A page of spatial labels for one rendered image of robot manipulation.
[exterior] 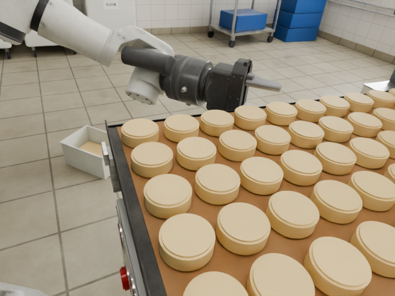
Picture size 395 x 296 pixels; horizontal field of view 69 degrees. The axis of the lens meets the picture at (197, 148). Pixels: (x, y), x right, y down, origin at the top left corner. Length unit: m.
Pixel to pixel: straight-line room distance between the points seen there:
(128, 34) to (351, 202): 0.46
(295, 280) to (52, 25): 0.51
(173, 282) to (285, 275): 0.09
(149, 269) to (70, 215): 1.33
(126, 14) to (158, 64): 3.10
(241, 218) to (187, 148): 0.12
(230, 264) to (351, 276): 0.10
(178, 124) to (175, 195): 0.14
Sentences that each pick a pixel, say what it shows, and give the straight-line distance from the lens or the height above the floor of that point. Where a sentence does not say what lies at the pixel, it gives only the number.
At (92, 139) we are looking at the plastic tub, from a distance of 1.95.
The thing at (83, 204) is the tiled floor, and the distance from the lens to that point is 1.62.
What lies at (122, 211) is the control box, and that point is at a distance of 0.40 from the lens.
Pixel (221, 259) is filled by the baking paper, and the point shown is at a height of 0.90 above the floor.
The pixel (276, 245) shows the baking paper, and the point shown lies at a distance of 0.30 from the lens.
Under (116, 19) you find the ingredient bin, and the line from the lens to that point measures 3.62.
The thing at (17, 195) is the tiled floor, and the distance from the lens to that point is 1.78.
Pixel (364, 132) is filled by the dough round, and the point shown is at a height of 0.91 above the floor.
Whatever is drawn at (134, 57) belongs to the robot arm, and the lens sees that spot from 0.56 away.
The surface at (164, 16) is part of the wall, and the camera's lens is 4.50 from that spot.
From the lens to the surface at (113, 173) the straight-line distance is 0.40.
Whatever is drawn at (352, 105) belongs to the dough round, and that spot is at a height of 0.92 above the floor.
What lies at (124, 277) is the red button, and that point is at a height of 0.77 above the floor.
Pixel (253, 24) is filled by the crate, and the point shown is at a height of 0.26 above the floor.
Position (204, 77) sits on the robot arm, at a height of 0.93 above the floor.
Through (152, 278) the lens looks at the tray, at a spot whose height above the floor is 0.90.
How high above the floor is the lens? 1.13
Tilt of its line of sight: 35 degrees down
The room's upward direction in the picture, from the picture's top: 5 degrees clockwise
